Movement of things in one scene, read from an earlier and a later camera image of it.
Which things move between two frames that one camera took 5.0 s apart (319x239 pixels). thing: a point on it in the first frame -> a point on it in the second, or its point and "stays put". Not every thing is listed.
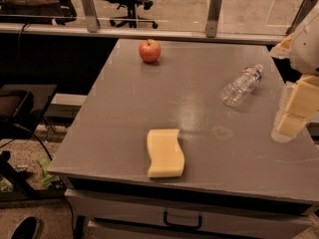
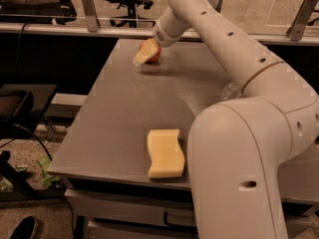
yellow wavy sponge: [166, 155] stays put
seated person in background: [36, 3] stays put
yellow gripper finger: [301, 105] -> [149, 49]
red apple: [150, 50] stays put
